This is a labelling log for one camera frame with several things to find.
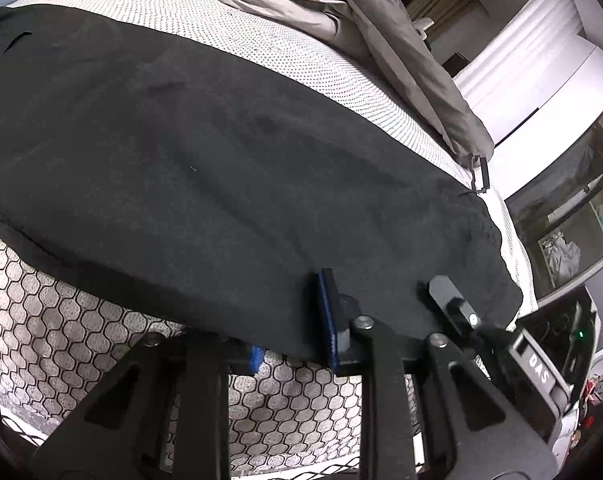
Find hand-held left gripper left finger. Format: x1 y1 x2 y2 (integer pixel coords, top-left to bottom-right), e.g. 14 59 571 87
29 332 262 480

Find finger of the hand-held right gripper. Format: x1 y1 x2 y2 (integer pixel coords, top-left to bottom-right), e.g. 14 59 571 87
428 275 479 333

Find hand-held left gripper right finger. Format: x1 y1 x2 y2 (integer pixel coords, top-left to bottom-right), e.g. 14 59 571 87
315 267 559 480

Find black pants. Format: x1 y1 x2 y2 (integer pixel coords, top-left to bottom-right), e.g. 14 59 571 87
0 4 525 363

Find dark glass cabinet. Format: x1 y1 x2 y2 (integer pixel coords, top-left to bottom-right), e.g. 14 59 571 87
504 105 603 306

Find grey olive duvet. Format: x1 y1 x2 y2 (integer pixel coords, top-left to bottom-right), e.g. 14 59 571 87
56 0 496 168

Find white curtain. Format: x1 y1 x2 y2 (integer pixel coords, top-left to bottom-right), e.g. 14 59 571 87
454 0 589 111

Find white patterned mattress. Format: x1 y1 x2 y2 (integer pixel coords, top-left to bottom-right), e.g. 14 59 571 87
0 0 539 480

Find black duvet strap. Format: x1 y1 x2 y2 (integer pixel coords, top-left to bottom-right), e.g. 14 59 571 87
464 152 491 195

